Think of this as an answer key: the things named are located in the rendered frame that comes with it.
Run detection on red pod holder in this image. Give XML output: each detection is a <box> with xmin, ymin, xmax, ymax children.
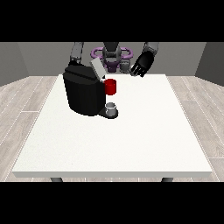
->
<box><xmin>103</xmin><ymin>78</ymin><xmax>117</xmax><ymax>96</ymax></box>

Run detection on pale grey machine lid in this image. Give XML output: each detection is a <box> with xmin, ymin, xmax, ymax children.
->
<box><xmin>89</xmin><ymin>57</ymin><xmax>107</xmax><ymax>80</ymax></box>

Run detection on small grey coffee pod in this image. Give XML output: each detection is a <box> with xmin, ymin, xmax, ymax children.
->
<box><xmin>119</xmin><ymin>59</ymin><xmax>130</xmax><ymax>74</ymax></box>

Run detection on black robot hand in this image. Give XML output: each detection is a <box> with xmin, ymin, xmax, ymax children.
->
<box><xmin>129</xmin><ymin>51</ymin><xmax>155</xmax><ymax>79</ymax></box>

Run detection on grey robot trunk purple rings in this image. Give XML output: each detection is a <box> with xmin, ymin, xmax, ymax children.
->
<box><xmin>90</xmin><ymin>42</ymin><xmax>135</xmax><ymax>73</ymax></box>

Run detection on small grey cup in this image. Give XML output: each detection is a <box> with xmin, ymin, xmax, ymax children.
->
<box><xmin>105</xmin><ymin>101</ymin><xmax>118</xmax><ymax>116</ymax></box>

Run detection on black coffee machine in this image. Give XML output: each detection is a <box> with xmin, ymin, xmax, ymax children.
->
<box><xmin>62</xmin><ymin>63</ymin><xmax>119</xmax><ymax>120</ymax></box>

